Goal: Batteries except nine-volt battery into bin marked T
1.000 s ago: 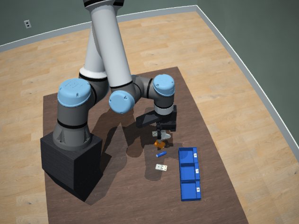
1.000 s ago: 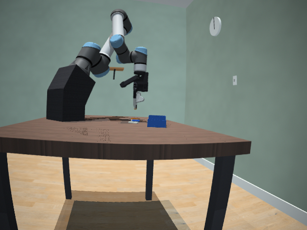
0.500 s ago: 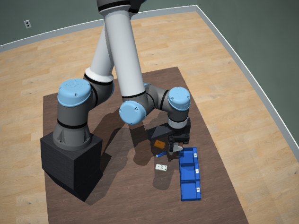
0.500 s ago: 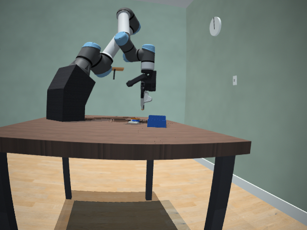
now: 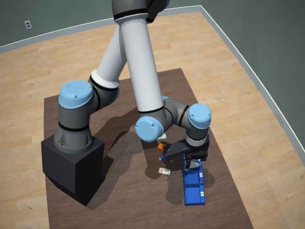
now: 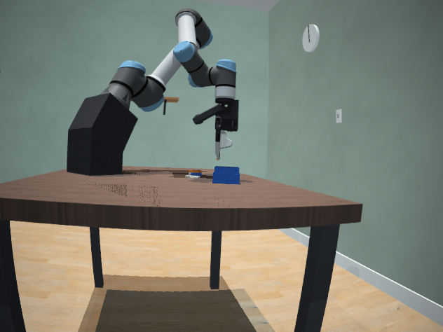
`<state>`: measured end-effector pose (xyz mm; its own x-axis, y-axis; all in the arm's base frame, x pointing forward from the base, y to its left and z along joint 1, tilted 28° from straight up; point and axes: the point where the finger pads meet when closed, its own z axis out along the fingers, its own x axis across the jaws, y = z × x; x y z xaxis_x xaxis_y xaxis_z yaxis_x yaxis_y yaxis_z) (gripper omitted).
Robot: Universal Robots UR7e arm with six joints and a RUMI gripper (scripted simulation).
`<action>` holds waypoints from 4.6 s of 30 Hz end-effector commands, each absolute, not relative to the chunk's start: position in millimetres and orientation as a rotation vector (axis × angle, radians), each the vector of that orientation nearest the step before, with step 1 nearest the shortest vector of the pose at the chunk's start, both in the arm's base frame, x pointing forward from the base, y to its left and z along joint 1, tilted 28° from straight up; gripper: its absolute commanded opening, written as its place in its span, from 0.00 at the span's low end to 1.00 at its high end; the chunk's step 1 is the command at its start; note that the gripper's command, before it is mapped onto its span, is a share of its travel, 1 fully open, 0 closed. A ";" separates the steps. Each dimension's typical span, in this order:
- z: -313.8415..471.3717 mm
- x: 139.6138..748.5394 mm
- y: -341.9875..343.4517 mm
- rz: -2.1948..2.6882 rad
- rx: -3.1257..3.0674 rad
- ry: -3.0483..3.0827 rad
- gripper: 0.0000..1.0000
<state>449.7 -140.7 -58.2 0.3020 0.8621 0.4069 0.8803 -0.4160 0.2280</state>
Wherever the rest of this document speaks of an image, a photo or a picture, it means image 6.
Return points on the blue rack of three bins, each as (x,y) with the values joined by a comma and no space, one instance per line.
(226,175)

